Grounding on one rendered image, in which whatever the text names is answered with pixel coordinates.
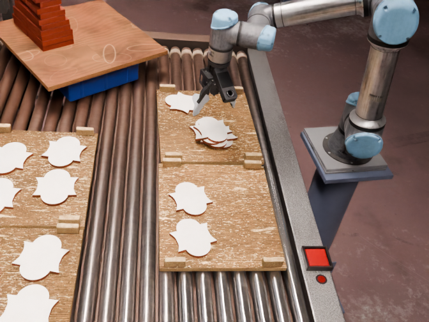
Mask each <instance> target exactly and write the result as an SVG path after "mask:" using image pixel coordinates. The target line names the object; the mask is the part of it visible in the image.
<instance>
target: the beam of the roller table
mask: <svg viewBox="0 0 429 322"><path fill-rule="evenodd" d="M247 58H248V67H249V70H250V75H251V78H252V83H253V88H254V91H255V96H256V99H257V104H258V107H259V112H260V117H261V120H262V125H263V128H264V133H265V136H266V141H267V146H268V150H269V154H270V157H271V162H272V166H273V171H274V174H275V178H276V184H277V187H278V191H279V195H280V200H281V203H282V208H283V212H284V216H285V221H286V224H287V229H288V232H289V237H290V242H291V245H292V250H293V253H294V258H295V261H296V266H297V271H298V274H299V279H300V283H301V287H302V290H303V296H304V299H305V304H306V308H307V311H308V317H309V320H310V322H345V318H344V315H343V312H342V308H341V305H340V301H339V298H338V295H337V292H336V288H335V284H334V282H333V278H332V274H331V271H306V268H305V263H304V260H303V255H302V252H301V247H302V246H323V244H322V241H321V238H320V234H319V230H318V228H317V224H316V221H315V217H314V214H313V211H312V207H311V204H310V200H309V198H308V194H307V191H306V187H305V183H304V181H303V177H302V174H301V170H300V167H299V164H298V161H297V157H296V153H295V151H294V147H293V144H292V140H291V137H290V134H289V129H288V127H287V123H286V120H285V116H284V113H283V110H282V106H281V103H280V99H279V97H278V93H277V90H276V86H275V82H274V80H273V76H272V73H271V69H270V67H269V63H268V60H267V56H266V52H265V51H263V50H262V51H258V50H255V49H249V48H248V52H247ZM319 274H321V275H324V276H325V277H326V278H327V282H326V283H325V284H319V283H318V282H317V281H316V276H317V275H319Z"/></svg>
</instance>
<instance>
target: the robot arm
mask: <svg viewBox="0 0 429 322"><path fill-rule="evenodd" d="M351 15H360V16H362V17H367V16H372V17H371V21H370V27H369V30H368V35H367V39H368V41H369V42H370V43H371V45H370V51H369V54H368V59H367V62H366V67H365V72H364V75H363V81H362V84H361V89H360V92H355V93H351V94H350V95H349V96H348V98H347V100H346V104H345V107H344V110H343V113H342V116H341V119H340V123H339V125H338V128H337V129H336V130H335V132H334V133H333V134H332V135H331V136H330V138H329V141H328V144H327V145H328V147H329V149H330V150H331V152H332V153H334V154H335V155H336V156H338V157H340V158H342V159H345V160H350V161H358V160H362V159H364V158H372V157H373V156H375V155H377V154H379V153H380V151H381V150H382V147H383V140H382V134H383V131H384V127H385V124H386V117H385V116H384V115H383V113H384V109H385V106H386V102H387V99H388V94H389V90H390V88H391V83H392V81H393V77H394V74H395V70H396V66H397V62H398V58H399V55H400V51H401V49H402V48H404V47H406V46H408V44H409V40H410V38H411V37H412V36H413V35H414V33H415V32H416V30H417V28H418V24H419V11H418V8H417V6H416V4H415V2H414V0H292V1H286V2H282V3H275V4H267V3H265V2H258V3H255V4H254V5H253V6H252V7H251V9H250V11H249V13H248V19H247V22H245V21H241V20H238V16H237V13H236V12H234V11H231V10H229V9H219V10H216V11H215V12H214V13H213V19H212V23H211V33H210V39H209V50H208V52H207V57H208V59H207V62H208V64H207V67H205V68H203V69H200V77H199V83H200V85H201V86H202V87H203V88H202V90H201V92H200V94H194V95H193V96H192V100H193V103H194V109H193V116H196V115H198V114H199V112H200V110H201V109H202V108H203V106H204V104H206V103H207V102H208V101H209V94H210V93H211V94H212V95H213V96H215V95H217V94H220V96H221V98H222V101H223V103H228V102H230V104H231V106H232V108H234V107H235V103H236V98H237V93H236V89H235V87H234V85H233V83H232V79H231V78H230V74H229V71H228V70H227V67H228V66H229V65H230V60H231V59H232V51H233V46H234V45H235V46H238V47H244V48H249V49H255V50H258V51H262V50H263V51H268V52H269V51H271V50H272V49H273V45H274V41H275V35H276V28H279V27H286V26H293V25H298V24H305V23H309V22H316V21H321V20H327V19H335V18H339V17H346V16H351ZM201 75H202V81H201V80H200V78H201Z"/></svg>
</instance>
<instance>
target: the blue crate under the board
mask: <svg viewBox="0 0 429 322"><path fill-rule="evenodd" d="M138 78H139V64H136V65H132V66H129V67H126V68H122V69H120V70H116V71H113V72H110V73H106V74H103V75H100V76H97V77H93V78H91V79H88V80H83V81H81V82H78V83H75V84H71V85H69V86H65V87H63V88H59V89H58V90H60V92H61V93H62V94H63V95H64V96H65V97H66V98H67V99H68V100H69V101H70V102H72V101H75V100H78V99H80V98H84V97H86V96H89V95H93V94H95V93H99V92H101V91H105V90H107V89H110V88H114V87H116V86H120V85H122V84H126V83H128V82H131V81H135V80H137V79H138Z"/></svg>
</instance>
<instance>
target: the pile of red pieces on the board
mask: <svg viewBox="0 0 429 322"><path fill-rule="evenodd" d="M14 1H15V5H14V6H13V11H14V13H12V16H13V19H14V23H15V24H16V25H17V26H18V27H19V28H20V29H21V30H22V31H23V32H24V33H25V34H26V35H27V36H28V37H29V38H30V39H31V40H32V41H33V42H34V43H35V44H36V45H37V46H38V47H39V48H40V49H41V50H42V51H43V52H45V51H48V50H52V49H56V48H60V47H64V46H67V45H71V44H74V41H73V29H72V28H71V27H70V21H69V19H68V18H67V17H65V9H64V8H63V7H62V6H61V5H60V4H61V0H14Z"/></svg>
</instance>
